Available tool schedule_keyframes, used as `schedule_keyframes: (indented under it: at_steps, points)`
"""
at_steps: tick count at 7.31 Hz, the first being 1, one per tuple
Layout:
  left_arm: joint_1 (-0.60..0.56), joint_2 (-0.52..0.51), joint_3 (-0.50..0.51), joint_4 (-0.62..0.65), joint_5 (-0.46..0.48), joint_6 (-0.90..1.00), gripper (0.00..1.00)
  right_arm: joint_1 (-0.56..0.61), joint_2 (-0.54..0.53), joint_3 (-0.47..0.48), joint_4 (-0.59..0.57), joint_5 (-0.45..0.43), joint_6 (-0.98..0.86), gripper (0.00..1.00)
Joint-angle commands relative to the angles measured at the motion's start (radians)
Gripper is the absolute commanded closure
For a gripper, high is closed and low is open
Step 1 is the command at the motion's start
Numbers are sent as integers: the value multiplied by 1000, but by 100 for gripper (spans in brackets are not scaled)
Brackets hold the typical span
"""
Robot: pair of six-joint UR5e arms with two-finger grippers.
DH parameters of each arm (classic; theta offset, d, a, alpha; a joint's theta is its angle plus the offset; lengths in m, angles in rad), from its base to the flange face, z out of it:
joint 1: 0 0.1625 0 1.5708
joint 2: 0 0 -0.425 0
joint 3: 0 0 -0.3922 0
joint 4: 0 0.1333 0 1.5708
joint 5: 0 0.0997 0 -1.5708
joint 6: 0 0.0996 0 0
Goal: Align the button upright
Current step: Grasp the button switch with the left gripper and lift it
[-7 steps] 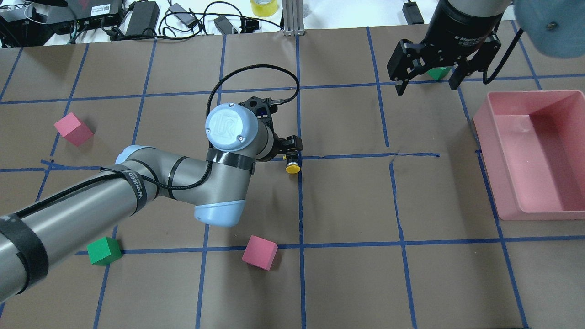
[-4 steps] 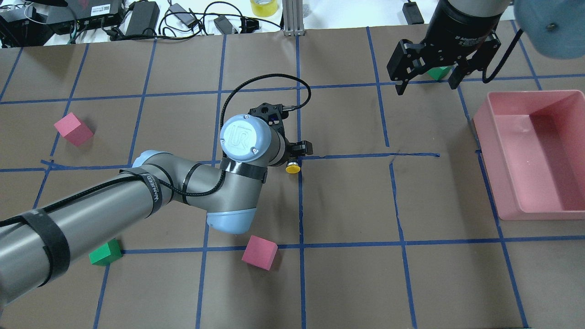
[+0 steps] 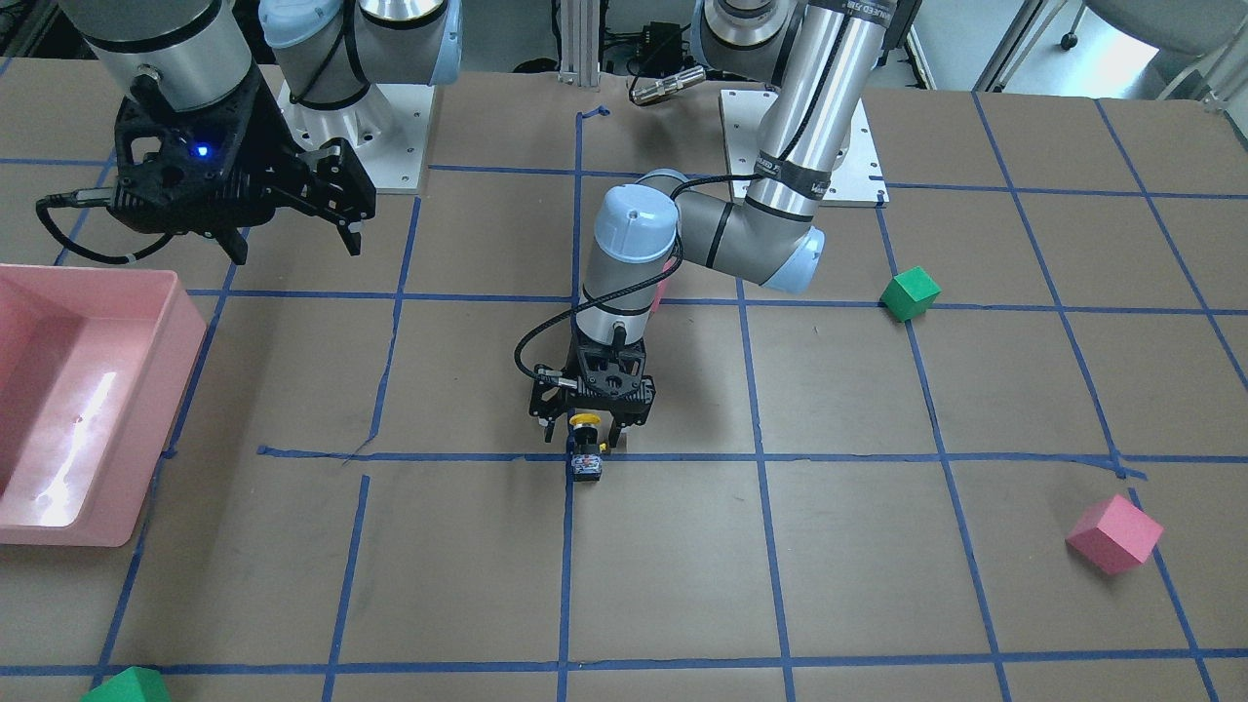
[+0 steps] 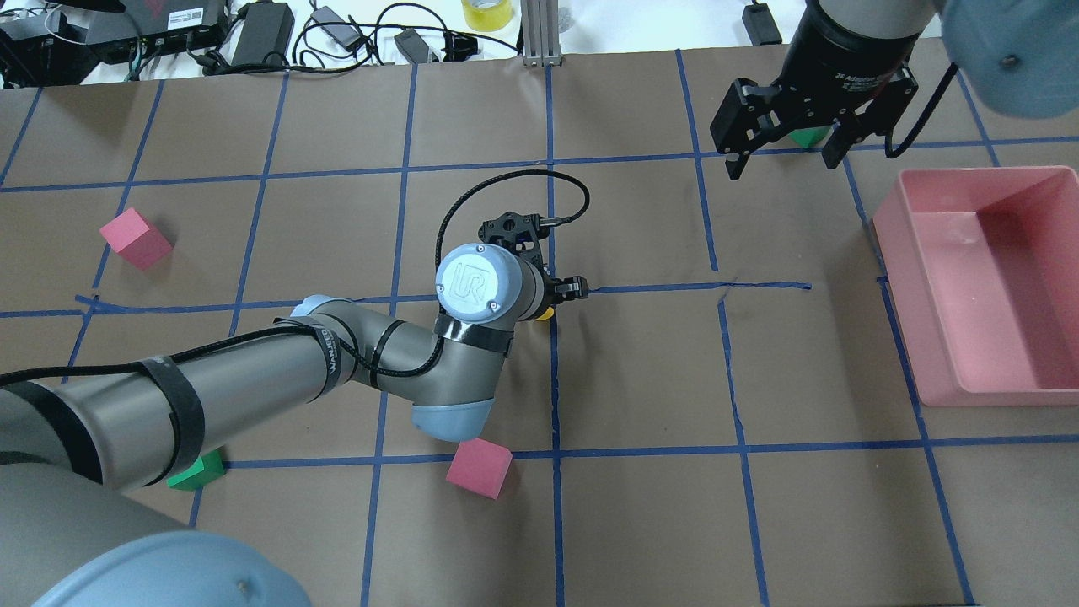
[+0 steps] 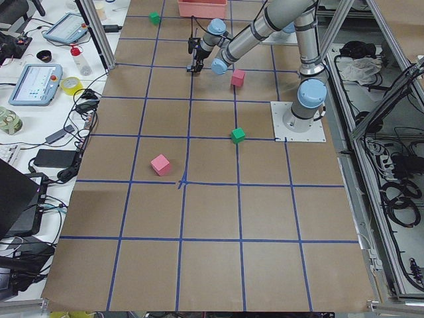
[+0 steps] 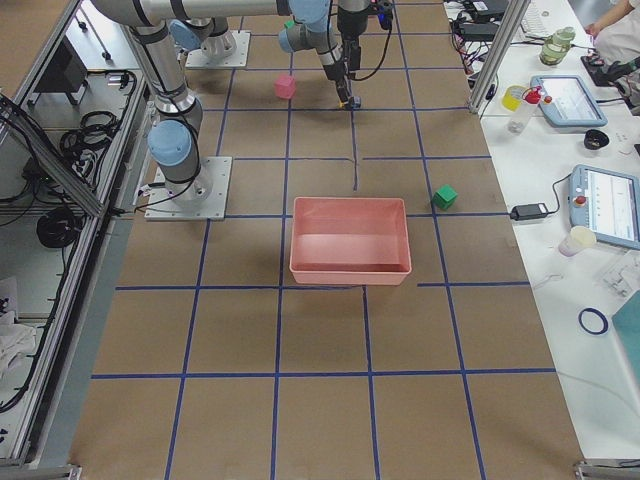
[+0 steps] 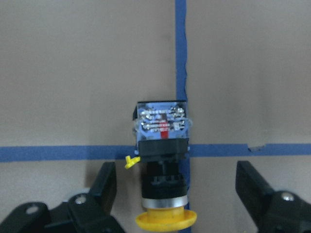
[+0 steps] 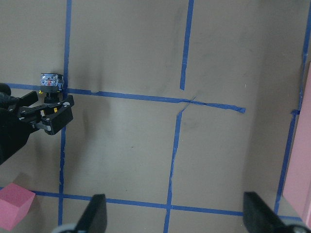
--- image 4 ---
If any black power adapter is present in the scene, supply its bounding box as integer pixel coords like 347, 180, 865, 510
230, 1, 293, 67
741, 1, 783, 46

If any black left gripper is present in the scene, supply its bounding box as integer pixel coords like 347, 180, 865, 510
535, 271, 588, 318

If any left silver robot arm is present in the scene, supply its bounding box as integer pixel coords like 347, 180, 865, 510
1, 244, 589, 606

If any pink plastic bin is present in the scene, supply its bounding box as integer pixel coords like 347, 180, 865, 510
873, 166, 1078, 406

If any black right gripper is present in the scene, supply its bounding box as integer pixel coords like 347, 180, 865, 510
710, 1, 920, 180

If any pink cube near base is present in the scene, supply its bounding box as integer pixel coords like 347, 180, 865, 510
443, 438, 513, 500

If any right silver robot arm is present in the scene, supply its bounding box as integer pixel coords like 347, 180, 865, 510
710, 1, 1078, 180

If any green cube near bin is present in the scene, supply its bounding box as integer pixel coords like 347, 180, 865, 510
787, 126, 833, 149

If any pink cube far side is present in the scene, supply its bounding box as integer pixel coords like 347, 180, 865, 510
98, 208, 174, 271

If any green cube near base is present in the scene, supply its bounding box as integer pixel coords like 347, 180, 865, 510
166, 449, 226, 492

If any aluminium frame post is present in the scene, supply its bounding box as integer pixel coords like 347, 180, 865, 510
520, 0, 564, 67

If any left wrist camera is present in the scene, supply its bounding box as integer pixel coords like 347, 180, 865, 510
477, 212, 554, 256

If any yellow tape roll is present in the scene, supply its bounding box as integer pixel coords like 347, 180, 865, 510
461, 0, 515, 32

